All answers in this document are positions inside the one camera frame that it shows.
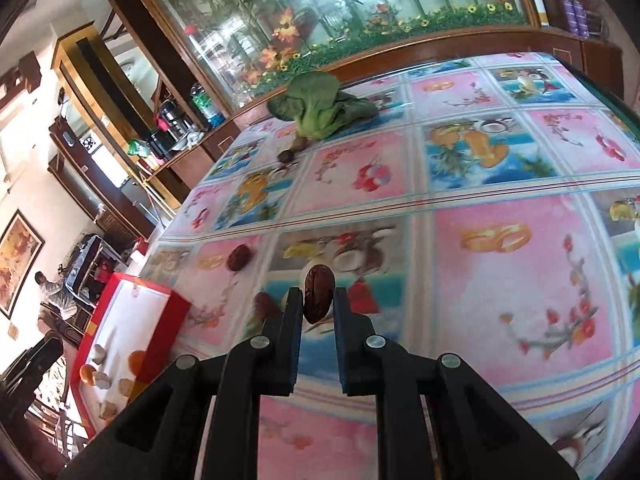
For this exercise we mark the small dark round food item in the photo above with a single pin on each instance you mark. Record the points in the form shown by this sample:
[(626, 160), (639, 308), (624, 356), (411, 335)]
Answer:
[(286, 156)]

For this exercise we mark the green bok choy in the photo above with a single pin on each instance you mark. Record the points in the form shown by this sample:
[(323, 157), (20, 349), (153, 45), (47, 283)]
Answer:
[(320, 105)]

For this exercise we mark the purple bottle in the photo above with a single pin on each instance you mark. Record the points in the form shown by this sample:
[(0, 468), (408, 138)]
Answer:
[(568, 10), (581, 16)]

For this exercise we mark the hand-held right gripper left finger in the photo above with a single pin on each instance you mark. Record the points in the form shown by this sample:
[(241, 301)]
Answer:
[(287, 360)]

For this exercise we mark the floral glass partition panel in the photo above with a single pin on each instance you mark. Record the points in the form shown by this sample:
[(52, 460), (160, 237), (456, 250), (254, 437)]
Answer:
[(350, 0)]

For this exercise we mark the red box with white inside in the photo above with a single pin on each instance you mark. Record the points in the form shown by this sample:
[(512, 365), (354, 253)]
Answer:
[(127, 320)]

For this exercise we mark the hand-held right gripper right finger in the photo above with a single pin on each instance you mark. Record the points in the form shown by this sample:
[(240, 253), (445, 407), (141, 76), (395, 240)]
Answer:
[(350, 360)]

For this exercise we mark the brown kiwi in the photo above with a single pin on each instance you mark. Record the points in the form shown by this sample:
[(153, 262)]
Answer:
[(126, 386)]

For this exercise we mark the pale cylindrical food chunk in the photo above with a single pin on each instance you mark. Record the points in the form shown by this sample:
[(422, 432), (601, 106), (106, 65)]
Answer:
[(97, 355), (102, 381), (107, 410)]

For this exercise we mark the small brown round food item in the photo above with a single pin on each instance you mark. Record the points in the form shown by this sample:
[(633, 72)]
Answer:
[(300, 142)]

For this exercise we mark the black chair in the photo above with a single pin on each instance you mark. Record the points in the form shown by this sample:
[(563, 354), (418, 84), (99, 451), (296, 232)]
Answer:
[(30, 365)]

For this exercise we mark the orange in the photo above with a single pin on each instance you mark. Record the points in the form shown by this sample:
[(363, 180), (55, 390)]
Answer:
[(137, 361), (87, 375)]

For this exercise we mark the framed wall picture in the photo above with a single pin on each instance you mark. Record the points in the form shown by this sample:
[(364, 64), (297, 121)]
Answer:
[(15, 270)]

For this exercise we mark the green plastic bottle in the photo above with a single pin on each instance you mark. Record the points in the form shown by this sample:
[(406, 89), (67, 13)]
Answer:
[(204, 102)]

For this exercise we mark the black kettle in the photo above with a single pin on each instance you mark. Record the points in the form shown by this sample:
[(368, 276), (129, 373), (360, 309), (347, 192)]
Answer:
[(170, 115)]

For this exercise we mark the red date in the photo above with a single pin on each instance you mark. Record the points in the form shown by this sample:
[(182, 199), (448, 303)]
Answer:
[(239, 258), (264, 305), (316, 292)]

